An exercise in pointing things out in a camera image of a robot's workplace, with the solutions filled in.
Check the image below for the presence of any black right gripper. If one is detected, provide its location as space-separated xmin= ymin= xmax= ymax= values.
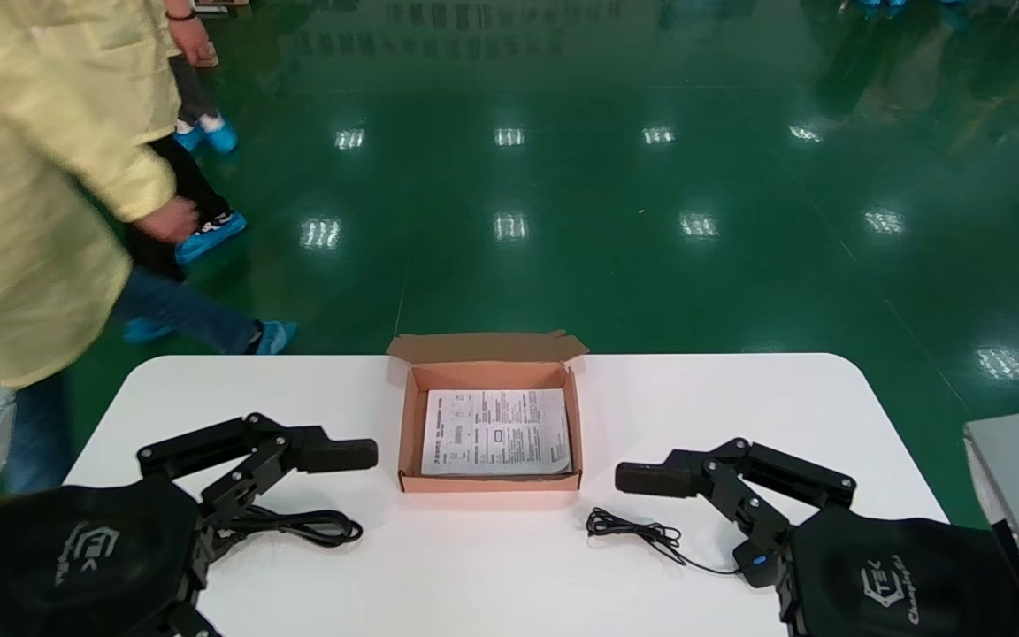
xmin=616 ymin=438 xmax=1019 ymax=637

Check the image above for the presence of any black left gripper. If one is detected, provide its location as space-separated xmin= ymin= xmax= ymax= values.
xmin=0 ymin=413 xmax=379 ymax=637

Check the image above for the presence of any black computer mouse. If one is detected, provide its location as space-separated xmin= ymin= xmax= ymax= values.
xmin=733 ymin=540 xmax=793 ymax=590

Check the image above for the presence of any thick black cable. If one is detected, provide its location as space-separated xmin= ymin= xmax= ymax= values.
xmin=222 ymin=508 xmax=364 ymax=549

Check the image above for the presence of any thin black mouse cable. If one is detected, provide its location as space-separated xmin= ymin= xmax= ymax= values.
xmin=586 ymin=507 xmax=742 ymax=576

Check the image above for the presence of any brown cardboard box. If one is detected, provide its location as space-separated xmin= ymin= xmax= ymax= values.
xmin=386 ymin=330 xmax=590 ymax=494

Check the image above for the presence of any hand of person in jeans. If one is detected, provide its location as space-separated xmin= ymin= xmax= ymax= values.
xmin=134 ymin=196 xmax=201 ymax=245

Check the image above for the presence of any hand with dark bracelet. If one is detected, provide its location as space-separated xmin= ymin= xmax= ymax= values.
xmin=166 ymin=14 xmax=219 ymax=69

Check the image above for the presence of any printed white paper manual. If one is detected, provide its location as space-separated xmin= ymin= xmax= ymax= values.
xmin=421 ymin=388 xmax=572 ymax=477

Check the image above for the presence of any person in jeans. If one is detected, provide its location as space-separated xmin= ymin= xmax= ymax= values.
xmin=0 ymin=0 xmax=298 ymax=496

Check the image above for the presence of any person in grey trousers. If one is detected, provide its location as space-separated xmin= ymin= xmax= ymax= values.
xmin=149 ymin=0 xmax=241 ymax=156

